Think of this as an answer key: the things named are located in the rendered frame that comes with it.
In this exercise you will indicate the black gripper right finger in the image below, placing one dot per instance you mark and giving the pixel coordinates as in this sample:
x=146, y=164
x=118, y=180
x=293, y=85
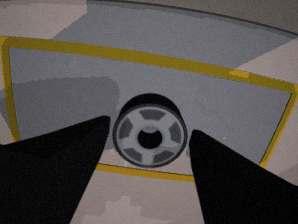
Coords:
x=234, y=190

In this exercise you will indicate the black tyre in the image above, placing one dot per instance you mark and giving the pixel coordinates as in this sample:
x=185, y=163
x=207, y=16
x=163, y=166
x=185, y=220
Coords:
x=150, y=150

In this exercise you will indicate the yellow tape outline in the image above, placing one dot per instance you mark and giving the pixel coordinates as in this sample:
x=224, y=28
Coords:
x=142, y=58

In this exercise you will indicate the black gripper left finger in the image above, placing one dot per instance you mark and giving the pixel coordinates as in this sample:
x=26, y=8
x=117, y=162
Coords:
x=42, y=179

